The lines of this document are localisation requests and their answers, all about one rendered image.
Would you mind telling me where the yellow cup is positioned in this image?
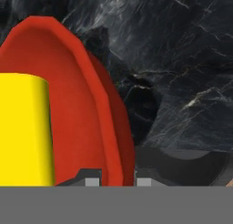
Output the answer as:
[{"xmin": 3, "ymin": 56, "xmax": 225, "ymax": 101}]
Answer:
[{"xmin": 0, "ymin": 72, "xmax": 56, "ymax": 188}]

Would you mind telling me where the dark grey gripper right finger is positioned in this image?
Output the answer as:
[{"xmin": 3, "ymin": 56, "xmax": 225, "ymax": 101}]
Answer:
[{"xmin": 134, "ymin": 168, "xmax": 171, "ymax": 188}]

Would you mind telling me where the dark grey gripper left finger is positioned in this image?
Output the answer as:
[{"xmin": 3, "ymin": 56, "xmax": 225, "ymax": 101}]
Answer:
[{"xmin": 56, "ymin": 168, "xmax": 103, "ymax": 188}]

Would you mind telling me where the dark grey round stool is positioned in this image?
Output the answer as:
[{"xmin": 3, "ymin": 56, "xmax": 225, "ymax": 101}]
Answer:
[{"xmin": 135, "ymin": 147, "xmax": 231, "ymax": 188}]

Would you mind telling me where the red bowl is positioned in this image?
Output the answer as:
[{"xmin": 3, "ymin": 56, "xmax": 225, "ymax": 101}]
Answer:
[{"xmin": 0, "ymin": 15, "xmax": 137, "ymax": 188}]

